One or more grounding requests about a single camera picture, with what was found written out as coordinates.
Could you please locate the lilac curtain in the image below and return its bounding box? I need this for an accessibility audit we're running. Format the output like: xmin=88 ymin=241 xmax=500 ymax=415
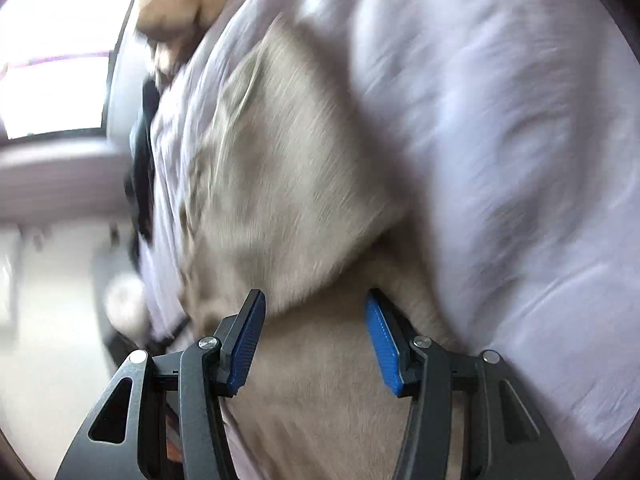
xmin=1 ymin=139 xmax=130 ymax=226

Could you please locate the cream striped clothes pile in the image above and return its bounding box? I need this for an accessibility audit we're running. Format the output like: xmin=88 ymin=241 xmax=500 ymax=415
xmin=136 ymin=0 xmax=227 ymax=81

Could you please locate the taupe knit sweater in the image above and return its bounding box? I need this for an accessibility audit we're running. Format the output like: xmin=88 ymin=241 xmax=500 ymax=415
xmin=182 ymin=20 xmax=456 ymax=479

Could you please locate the black jacket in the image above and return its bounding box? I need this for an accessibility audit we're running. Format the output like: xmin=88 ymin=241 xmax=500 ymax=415
xmin=124 ymin=77 xmax=160 ymax=272

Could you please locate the round white cushion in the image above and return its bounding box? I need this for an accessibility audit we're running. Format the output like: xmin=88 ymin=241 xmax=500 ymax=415
xmin=104 ymin=273 xmax=151 ymax=344

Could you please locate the window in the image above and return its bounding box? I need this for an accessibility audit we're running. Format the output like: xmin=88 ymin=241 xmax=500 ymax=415
xmin=1 ymin=0 xmax=136 ymax=143

